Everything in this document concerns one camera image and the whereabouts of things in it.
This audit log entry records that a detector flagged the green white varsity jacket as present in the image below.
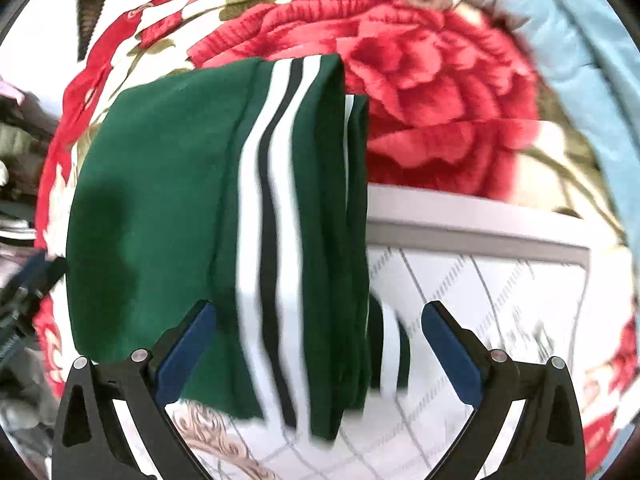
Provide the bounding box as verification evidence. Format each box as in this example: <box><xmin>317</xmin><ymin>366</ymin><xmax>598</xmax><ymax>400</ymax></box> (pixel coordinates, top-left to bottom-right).
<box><xmin>66</xmin><ymin>54</ymin><xmax>410</xmax><ymax>441</ymax></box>

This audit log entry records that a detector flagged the white diamond pattern sheet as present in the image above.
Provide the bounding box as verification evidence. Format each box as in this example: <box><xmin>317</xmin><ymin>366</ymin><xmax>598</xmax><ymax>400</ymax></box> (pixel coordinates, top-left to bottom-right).
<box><xmin>169</xmin><ymin>192</ymin><xmax>639</xmax><ymax>479</ymax></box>

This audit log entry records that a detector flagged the red floral blanket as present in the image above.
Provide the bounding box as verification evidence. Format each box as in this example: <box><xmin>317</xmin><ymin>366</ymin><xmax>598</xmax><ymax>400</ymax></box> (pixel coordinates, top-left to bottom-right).
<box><xmin>36</xmin><ymin>0</ymin><xmax>639</xmax><ymax>479</ymax></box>

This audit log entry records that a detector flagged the light blue quilt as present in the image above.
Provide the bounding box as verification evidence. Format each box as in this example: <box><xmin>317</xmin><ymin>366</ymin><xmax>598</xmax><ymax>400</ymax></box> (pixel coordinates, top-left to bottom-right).
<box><xmin>469</xmin><ymin>0</ymin><xmax>639</xmax><ymax>248</ymax></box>

